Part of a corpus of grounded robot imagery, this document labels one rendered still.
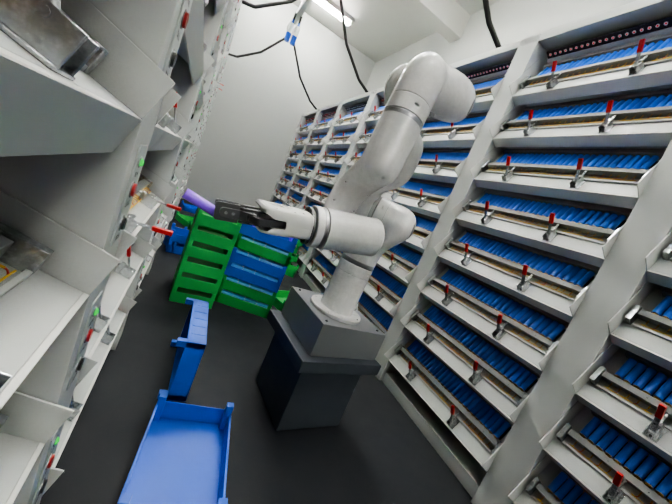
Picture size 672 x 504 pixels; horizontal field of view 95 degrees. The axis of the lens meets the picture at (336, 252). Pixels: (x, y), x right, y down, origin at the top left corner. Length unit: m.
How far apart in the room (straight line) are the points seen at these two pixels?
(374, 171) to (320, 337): 0.54
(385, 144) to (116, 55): 0.44
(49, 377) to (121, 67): 0.34
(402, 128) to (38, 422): 0.69
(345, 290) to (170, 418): 0.62
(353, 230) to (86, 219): 0.41
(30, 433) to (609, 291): 1.23
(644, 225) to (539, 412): 0.61
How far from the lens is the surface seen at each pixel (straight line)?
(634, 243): 1.18
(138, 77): 0.39
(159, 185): 1.10
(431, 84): 0.72
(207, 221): 1.56
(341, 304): 1.04
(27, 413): 0.53
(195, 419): 1.08
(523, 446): 1.24
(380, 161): 0.64
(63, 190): 0.41
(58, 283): 0.43
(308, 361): 0.96
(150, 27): 0.40
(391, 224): 1.00
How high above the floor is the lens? 0.73
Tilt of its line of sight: 8 degrees down
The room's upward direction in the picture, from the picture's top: 23 degrees clockwise
